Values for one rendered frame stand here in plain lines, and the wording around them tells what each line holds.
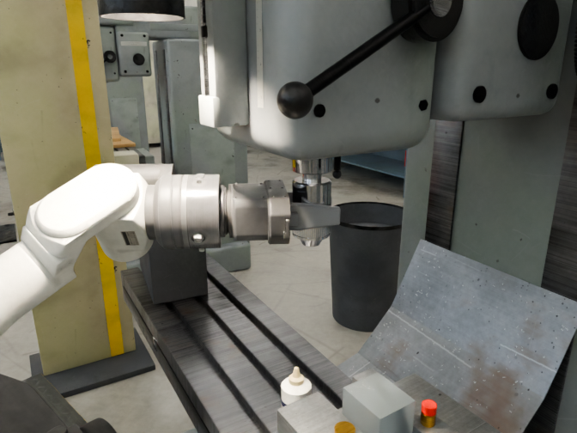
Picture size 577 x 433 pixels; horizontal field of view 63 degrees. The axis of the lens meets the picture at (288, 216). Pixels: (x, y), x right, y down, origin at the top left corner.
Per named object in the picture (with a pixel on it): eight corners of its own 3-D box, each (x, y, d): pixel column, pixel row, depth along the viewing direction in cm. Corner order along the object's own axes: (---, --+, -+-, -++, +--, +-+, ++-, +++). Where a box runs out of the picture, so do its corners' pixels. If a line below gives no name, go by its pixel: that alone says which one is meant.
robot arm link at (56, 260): (148, 183, 51) (33, 260, 45) (160, 228, 59) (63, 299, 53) (112, 150, 53) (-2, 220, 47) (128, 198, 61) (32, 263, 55)
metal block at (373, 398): (376, 466, 50) (379, 418, 48) (341, 430, 55) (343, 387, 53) (411, 445, 53) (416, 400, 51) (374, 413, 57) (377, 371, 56)
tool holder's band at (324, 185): (302, 194, 54) (302, 186, 54) (286, 185, 58) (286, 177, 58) (338, 190, 56) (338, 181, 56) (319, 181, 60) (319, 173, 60)
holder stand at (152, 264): (153, 305, 101) (144, 216, 95) (139, 267, 120) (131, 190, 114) (209, 295, 105) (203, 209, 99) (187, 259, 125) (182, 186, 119)
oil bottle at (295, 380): (290, 451, 63) (291, 380, 59) (276, 431, 66) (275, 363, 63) (316, 439, 64) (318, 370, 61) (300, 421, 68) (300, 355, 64)
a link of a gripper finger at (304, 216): (338, 227, 56) (287, 228, 56) (339, 201, 55) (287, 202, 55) (341, 232, 55) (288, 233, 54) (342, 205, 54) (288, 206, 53)
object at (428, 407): (428, 429, 51) (430, 411, 50) (416, 421, 52) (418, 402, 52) (438, 424, 52) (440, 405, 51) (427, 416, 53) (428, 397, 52)
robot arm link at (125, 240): (180, 222, 50) (69, 223, 49) (191, 269, 59) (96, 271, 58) (185, 142, 57) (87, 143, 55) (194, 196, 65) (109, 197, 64)
